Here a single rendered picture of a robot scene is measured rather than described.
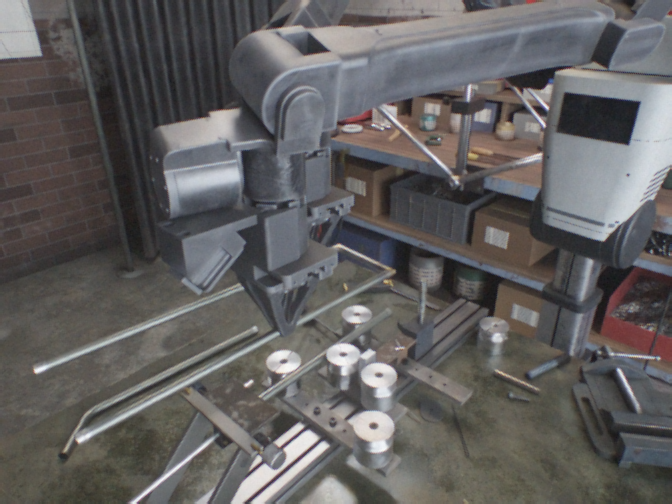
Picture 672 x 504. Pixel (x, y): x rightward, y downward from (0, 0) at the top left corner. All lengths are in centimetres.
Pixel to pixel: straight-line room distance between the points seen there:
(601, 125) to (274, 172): 80
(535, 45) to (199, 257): 36
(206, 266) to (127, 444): 44
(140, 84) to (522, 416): 255
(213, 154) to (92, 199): 302
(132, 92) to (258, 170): 258
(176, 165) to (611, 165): 89
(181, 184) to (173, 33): 271
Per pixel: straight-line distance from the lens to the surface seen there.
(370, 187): 244
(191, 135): 41
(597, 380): 93
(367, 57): 41
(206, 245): 41
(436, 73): 47
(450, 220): 225
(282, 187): 43
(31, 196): 329
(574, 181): 116
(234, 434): 56
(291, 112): 37
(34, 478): 83
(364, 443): 66
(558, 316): 134
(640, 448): 80
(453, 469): 75
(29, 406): 241
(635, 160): 111
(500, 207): 226
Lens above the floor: 145
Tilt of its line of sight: 27 degrees down
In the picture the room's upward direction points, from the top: straight up
